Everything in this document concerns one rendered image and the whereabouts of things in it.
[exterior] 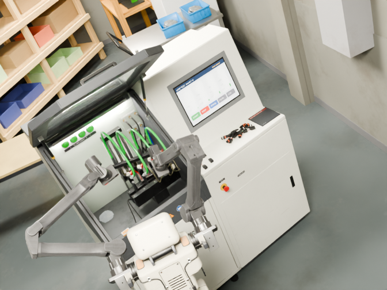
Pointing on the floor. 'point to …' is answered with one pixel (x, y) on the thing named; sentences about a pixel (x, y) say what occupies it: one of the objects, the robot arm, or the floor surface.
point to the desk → (17, 157)
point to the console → (261, 216)
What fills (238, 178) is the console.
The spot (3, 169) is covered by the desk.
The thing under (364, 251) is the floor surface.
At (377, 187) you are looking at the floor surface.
